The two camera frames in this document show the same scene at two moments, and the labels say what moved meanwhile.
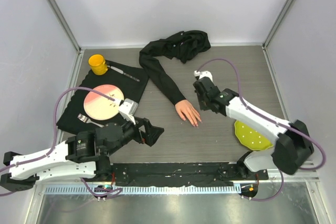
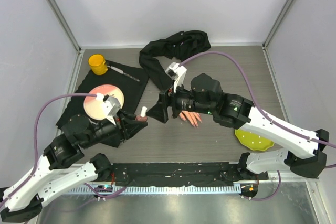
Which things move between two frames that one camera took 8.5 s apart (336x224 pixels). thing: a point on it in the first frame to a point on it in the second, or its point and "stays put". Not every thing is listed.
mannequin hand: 186,109 stays put
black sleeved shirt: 182,45 stays put
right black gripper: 202,105 to 167,98
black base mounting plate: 154,174 stays put
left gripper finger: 150,141 to 134,127
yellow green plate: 249,137 stays put
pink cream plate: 98,107 stays put
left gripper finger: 151,130 to 129,118
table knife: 122,72 stays put
